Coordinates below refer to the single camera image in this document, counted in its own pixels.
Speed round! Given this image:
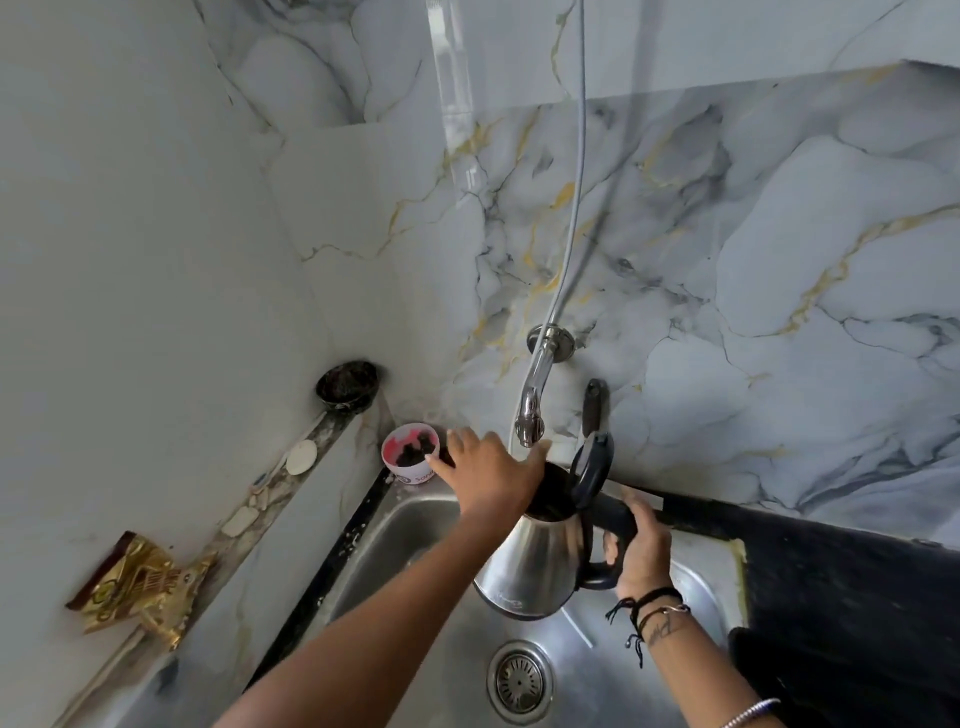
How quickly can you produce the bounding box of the person's left forearm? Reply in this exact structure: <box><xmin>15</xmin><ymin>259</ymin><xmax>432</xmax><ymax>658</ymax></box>
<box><xmin>213</xmin><ymin>510</ymin><xmax>526</xmax><ymax>728</ymax></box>

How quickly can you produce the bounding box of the person's left hand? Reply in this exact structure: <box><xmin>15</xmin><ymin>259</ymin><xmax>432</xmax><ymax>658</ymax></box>
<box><xmin>426</xmin><ymin>426</ymin><xmax>553</xmax><ymax>528</ymax></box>

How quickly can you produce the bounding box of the stainless steel sink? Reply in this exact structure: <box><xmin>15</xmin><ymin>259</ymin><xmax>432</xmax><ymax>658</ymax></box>
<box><xmin>246</xmin><ymin>472</ymin><xmax>751</xmax><ymax>728</ymax></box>

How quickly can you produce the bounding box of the person's right hand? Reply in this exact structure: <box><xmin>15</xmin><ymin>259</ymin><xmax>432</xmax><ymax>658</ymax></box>
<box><xmin>603</xmin><ymin>496</ymin><xmax>675</xmax><ymax>603</ymax></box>

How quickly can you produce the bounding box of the white oval soap piece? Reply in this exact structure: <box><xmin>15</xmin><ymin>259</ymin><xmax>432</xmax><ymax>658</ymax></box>
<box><xmin>284</xmin><ymin>438</ymin><xmax>320</xmax><ymax>477</ymax></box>

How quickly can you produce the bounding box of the round metal drain strainer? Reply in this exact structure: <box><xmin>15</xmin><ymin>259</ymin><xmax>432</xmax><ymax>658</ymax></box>
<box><xmin>486</xmin><ymin>639</ymin><xmax>557</xmax><ymax>727</ymax></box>

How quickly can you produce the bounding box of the crumpled gold foil packet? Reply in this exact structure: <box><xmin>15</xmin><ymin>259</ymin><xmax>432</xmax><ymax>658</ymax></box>
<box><xmin>65</xmin><ymin>531</ymin><xmax>219</xmax><ymax>653</ymax></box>

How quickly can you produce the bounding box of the white flat soap piece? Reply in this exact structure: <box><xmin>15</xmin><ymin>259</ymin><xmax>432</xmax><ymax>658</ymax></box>
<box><xmin>220</xmin><ymin>505</ymin><xmax>261</xmax><ymax>540</ymax></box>

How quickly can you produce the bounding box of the black thread bracelet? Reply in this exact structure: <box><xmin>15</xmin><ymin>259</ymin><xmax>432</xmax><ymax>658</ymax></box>
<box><xmin>605</xmin><ymin>585</ymin><xmax>686</xmax><ymax>669</ymax></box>

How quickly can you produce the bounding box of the silver beaded bracelet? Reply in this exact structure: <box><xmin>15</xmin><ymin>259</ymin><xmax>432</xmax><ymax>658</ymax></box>
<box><xmin>720</xmin><ymin>697</ymin><xmax>782</xmax><ymax>728</ymax></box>

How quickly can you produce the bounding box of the white flexible hose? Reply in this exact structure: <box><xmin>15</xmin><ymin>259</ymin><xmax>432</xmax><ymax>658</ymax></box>
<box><xmin>508</xmin><ymin>0</ymin><xmax>588</xmax><ymax>451</ymax></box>

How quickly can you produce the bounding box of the black tap lever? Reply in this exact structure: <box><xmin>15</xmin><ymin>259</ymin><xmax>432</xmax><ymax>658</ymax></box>
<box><xmin>582</xmin><ymin>378</ymin><xmax>610</xmax><ymax>441</ymax></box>

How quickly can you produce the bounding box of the steel kettle with black handle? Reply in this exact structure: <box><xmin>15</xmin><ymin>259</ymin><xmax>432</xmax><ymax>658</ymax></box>
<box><xmin>473</xmin><ymin>431</ymin><xmax>639</xmax><ymax>622</ymax></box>

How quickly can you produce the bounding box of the chrome wall tap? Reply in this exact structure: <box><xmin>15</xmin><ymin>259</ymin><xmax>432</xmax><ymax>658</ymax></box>
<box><xmin>514</xmin><ymin>323</ymin><xmax>577</xmax><ymax>450</ymax></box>

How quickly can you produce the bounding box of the small pink and white cup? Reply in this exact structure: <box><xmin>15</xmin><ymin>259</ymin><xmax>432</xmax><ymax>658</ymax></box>
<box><xmin>380</xmin><ymin>422</ymin><xmax>443</xmax><ymax>487</ymax></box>

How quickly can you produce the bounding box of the thin silver bangle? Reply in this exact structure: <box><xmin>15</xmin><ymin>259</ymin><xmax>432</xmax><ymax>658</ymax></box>
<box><xmin>636</xmin><ymin>603</ymin><xmax>692</xmax><ymax>633</ymax></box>

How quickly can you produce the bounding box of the person's right forearm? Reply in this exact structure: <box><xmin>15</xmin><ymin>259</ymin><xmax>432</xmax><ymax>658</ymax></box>
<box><xmin>633</xmin><ymin>592</ymin><xmax>787</xmax><ymax>728</ymax></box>

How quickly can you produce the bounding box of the dark round bowl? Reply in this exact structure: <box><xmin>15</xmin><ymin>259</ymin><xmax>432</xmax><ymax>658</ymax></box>
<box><xmin>314</xmin><ymin>360</ymin><xmax>381</xmax><ymax>416</ymax></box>

